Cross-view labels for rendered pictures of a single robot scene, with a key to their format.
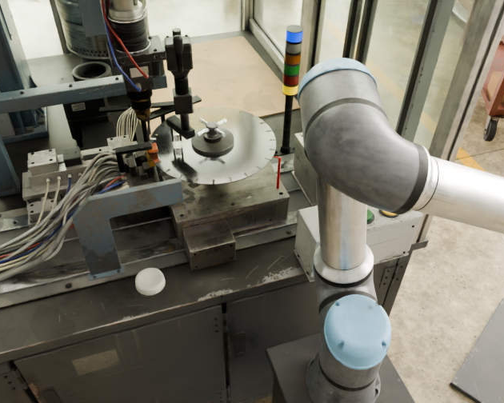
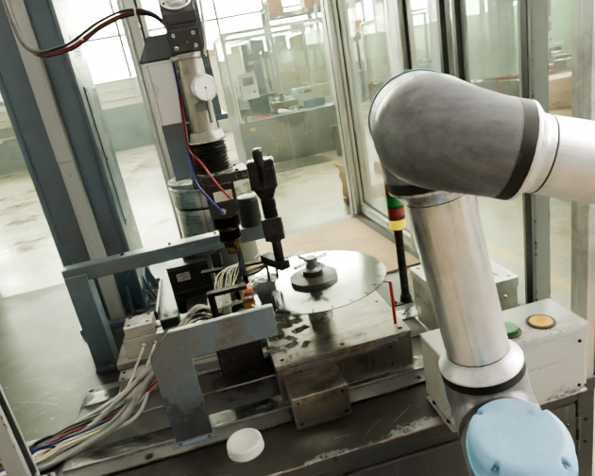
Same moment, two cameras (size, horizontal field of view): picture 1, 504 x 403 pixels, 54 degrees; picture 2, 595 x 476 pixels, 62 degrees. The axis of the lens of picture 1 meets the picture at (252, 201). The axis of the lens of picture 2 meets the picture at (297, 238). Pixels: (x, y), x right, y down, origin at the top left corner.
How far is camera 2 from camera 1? 33 cm
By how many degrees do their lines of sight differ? 26
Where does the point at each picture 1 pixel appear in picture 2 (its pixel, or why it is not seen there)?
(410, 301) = not seen: outside the picture
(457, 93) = not seen: hidden behind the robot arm
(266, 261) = (391, 412)
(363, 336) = (529, 451)
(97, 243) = (180, 394)
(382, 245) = (542, 371)
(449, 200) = (586, 154)
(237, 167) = (340, 296)
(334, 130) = (399, 97)
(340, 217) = (453, 274)
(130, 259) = (224, 421)
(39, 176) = (134, 340)
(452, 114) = not seen: hidden behind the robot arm
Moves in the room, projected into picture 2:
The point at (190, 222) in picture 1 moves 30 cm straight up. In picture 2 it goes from (293, 367) to (263, 233)
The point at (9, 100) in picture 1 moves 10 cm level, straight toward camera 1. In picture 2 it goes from (109, 262) to (110, 274)
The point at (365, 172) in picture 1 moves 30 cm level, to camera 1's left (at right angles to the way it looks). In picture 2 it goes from (447, 127) to (139, 176)
